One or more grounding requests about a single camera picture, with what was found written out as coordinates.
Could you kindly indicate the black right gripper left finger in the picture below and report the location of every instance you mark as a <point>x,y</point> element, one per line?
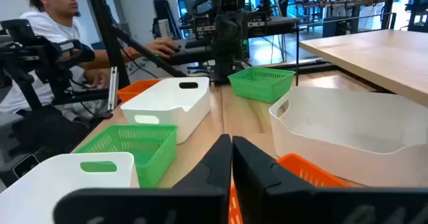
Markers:
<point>187,204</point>

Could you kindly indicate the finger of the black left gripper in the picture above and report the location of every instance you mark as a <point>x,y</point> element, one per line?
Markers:
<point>238,33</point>
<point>222,33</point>

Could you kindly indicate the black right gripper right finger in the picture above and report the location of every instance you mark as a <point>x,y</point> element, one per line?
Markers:
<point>301,207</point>

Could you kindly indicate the orange plastic mesh basket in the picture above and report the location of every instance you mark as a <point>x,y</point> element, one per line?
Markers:
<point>307,172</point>
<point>133,89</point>

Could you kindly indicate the green plastic mesh basket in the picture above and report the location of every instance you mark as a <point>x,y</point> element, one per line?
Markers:
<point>157,164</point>
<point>257,90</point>

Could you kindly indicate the white plastic storage basket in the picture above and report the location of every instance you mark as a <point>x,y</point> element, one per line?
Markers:
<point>334,164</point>
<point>33,190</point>
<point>187,117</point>

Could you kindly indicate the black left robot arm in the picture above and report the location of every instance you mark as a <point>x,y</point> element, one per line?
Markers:
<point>230,70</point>

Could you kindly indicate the wooden shelf with black legs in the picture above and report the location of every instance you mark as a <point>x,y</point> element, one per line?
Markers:
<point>384,57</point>

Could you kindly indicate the black computer keyboard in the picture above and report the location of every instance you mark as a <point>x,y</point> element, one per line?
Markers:
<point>197,44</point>

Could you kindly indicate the dark grey office desk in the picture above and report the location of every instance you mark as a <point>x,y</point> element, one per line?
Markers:
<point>281,25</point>

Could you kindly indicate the person's hand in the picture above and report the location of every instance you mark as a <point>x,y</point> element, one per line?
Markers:
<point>97,78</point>
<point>160,47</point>

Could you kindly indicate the person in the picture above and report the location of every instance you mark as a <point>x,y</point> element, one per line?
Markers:
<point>43,26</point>
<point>283,0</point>

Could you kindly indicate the black smartphone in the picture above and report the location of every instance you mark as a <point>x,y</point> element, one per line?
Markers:
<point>26,166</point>

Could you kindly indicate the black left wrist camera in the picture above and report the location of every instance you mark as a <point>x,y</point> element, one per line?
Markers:
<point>229,1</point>

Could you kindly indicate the black aluminium rig frame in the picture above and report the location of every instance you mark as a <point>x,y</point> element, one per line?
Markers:
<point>107,33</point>

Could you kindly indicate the silver frame bracket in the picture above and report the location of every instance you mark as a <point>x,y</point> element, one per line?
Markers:
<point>113,90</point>

